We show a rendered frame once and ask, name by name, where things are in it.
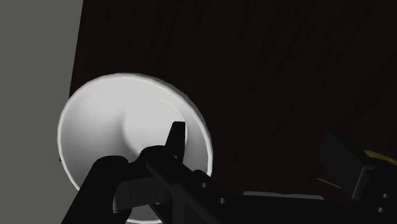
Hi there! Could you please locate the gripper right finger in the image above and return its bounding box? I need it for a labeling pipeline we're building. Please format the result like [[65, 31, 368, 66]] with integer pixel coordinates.
[[318, 127, 397, 224]]

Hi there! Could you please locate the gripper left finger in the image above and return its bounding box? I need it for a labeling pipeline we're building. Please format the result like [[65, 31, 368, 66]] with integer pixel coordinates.
[[60, 121, 241, 224]]

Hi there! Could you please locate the white bowl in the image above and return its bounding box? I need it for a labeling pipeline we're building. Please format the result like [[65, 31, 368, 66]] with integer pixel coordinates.
[[57, 73, 214, 224]]

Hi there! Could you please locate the dark wooden table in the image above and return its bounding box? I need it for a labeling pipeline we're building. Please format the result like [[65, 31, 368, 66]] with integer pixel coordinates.
[[59, 0, 397, 201]]

